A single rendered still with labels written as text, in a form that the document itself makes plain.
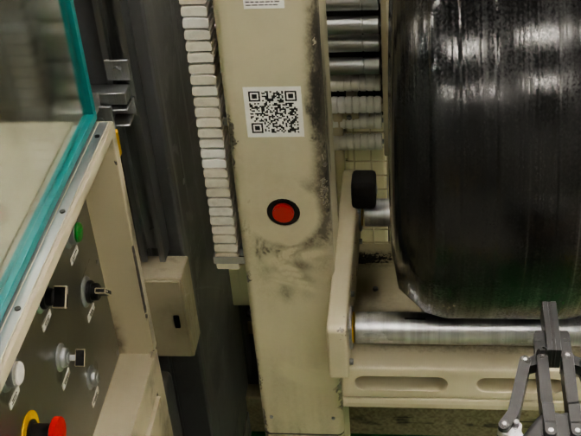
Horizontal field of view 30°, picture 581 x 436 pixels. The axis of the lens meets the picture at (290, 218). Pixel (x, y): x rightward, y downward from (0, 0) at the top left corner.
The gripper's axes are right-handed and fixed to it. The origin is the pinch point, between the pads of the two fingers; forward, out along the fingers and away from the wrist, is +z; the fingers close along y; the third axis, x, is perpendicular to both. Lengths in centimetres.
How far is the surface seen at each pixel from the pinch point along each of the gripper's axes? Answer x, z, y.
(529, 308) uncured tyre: 11.2, 13.6, 0.6
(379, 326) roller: 22.9, 20.4, 19.8
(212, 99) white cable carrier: -7, 33, 41
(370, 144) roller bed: 29, 67, 23
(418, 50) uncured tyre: -21.1, 23.3, 14.2
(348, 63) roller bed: 13, 69, 26
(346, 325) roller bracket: 19.4, 17.5, 24.1
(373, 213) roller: 27, 48, 22
